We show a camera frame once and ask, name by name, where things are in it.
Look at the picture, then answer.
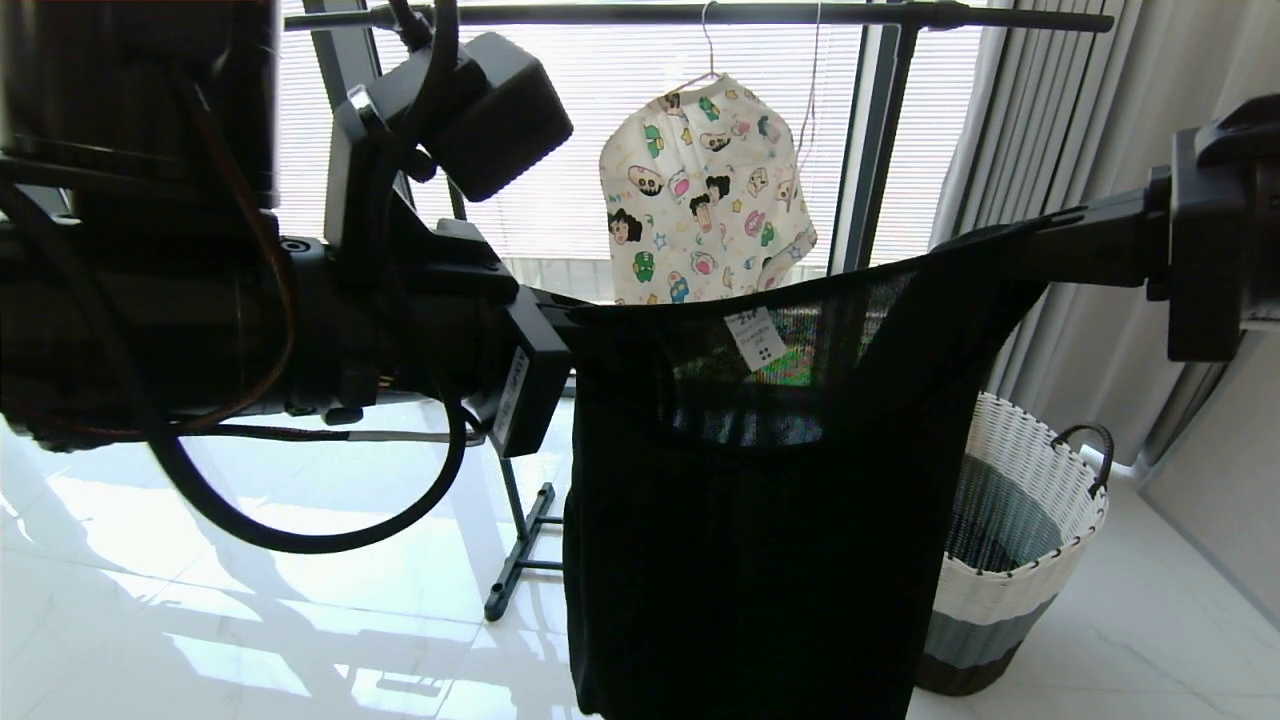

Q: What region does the window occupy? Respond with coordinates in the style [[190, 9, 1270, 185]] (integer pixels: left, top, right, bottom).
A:
[[270, 0, 986, 301]]

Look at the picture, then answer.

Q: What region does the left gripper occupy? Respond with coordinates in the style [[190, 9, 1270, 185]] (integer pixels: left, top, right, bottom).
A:
[[285, 220, 573, 459]]

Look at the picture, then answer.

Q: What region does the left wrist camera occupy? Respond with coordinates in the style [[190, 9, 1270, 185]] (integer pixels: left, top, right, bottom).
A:
[[325, 30, 574, 251]]

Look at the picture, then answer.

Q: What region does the beige curtain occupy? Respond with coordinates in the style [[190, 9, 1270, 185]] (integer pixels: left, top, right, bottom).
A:
[[930, 0, 1280, 471]]

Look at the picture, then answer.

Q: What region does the pink clothes hanger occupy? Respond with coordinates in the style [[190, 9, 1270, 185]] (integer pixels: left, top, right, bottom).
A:
[[793, 0, 823, 211], [683, 0, 723, 91]]

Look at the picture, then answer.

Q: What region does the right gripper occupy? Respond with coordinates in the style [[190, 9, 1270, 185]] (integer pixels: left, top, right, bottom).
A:
[[1148, 115, 1280, 361]]

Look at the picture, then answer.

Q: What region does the black clothes rack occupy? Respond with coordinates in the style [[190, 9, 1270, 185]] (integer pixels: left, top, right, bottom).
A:
[[283, 0, 1114, 623]]

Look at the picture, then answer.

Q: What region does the black garment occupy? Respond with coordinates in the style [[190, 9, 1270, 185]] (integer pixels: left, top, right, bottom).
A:
[[562, 222, 1051, 720]]

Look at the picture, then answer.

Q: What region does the white laundry basket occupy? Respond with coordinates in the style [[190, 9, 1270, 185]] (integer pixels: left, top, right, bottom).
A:
[[915, 392, 1114, 698]]

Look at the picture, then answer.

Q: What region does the cream printed garment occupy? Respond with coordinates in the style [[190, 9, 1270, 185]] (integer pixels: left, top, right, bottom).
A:
[[598, 72, 819, 306]]

